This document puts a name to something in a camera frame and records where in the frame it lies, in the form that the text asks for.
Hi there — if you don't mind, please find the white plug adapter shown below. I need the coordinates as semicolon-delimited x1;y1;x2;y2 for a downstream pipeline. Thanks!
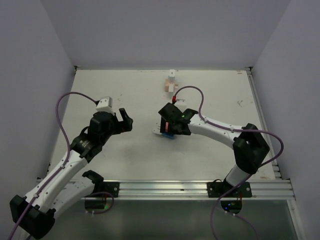
152;123;162;136

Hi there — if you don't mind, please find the pink extension socket plug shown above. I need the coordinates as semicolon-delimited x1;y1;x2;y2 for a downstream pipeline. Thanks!
164;121;171;133

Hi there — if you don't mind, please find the blue cube socket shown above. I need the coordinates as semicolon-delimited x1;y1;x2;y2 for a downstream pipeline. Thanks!
161;132;175;140

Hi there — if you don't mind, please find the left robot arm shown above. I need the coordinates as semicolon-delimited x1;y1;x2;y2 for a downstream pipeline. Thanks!
9;108;134;240

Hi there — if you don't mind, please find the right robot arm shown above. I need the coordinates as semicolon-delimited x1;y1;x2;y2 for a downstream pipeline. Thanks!
158;103;270;197

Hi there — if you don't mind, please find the white charger plug front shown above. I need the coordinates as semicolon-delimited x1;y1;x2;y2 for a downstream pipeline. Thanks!
167;84;175;99

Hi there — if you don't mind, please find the peach cube socket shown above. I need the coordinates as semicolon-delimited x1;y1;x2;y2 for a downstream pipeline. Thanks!
164;78;179;93

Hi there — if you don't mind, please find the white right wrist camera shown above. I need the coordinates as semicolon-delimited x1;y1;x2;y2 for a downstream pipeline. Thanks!
172;95;187;112

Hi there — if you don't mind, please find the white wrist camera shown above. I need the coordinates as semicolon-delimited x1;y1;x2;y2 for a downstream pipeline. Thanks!
172;95;187;112
96;96;115;115

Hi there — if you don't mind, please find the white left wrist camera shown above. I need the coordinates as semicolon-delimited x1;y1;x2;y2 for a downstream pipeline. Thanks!
96;96;115;115

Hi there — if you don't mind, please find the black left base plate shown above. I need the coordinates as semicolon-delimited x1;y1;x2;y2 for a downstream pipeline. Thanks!
93;181;120;198

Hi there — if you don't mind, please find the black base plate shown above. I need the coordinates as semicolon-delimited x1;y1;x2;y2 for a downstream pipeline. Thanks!
206;179;253;198
93;181;120;198

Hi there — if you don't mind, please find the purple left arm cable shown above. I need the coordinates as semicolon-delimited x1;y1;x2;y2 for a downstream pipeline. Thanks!
6;91;115;240

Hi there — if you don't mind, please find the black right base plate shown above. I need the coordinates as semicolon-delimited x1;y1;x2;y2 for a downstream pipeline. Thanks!
206;179;253;198

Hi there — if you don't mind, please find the aluminium mounting rail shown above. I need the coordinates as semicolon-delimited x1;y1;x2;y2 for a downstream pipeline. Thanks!
34;177;296;200

